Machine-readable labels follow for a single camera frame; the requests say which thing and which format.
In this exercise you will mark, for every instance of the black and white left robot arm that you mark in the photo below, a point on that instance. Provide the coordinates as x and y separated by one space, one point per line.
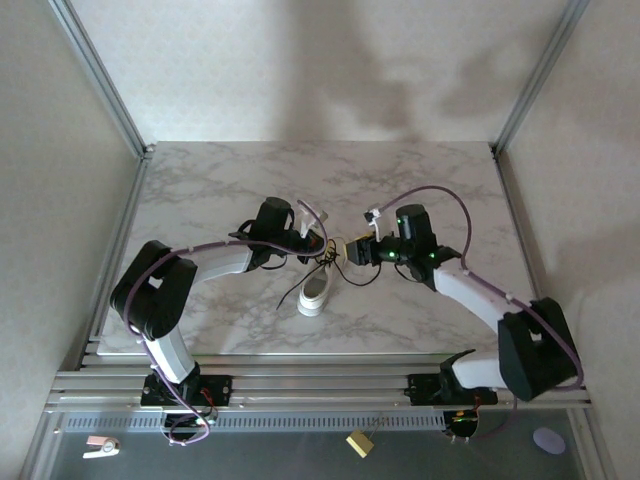
150 300

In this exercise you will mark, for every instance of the brass padlock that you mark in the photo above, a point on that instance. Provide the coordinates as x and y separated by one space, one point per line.
361 442

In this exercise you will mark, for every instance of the white sneaker with black laces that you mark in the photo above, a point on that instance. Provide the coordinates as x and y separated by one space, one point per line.
345 275

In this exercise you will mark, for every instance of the pink and white clip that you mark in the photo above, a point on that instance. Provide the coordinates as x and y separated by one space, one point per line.
102 446

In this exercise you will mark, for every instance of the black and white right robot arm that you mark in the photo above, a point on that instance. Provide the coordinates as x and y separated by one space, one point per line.
537 350

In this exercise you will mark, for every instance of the base electronics board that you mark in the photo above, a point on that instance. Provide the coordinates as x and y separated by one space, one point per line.
192 422
462 424

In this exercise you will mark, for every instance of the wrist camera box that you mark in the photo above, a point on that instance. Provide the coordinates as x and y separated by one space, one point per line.
375 222
310 217

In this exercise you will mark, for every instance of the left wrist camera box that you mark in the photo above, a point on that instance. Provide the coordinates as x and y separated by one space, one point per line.
310 217

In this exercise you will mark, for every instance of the purple oval object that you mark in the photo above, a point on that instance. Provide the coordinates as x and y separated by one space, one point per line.
548 441

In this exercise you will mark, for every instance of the aluminium side rail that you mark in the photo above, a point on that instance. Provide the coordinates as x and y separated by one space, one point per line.
517 225
122 240

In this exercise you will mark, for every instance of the aluminium corner post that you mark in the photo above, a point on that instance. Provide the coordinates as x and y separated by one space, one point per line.
540 75
100 75

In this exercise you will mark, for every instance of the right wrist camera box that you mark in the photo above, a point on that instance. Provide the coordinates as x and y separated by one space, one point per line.
375 222

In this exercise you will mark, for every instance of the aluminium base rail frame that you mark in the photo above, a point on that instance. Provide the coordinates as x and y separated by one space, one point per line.
320 385

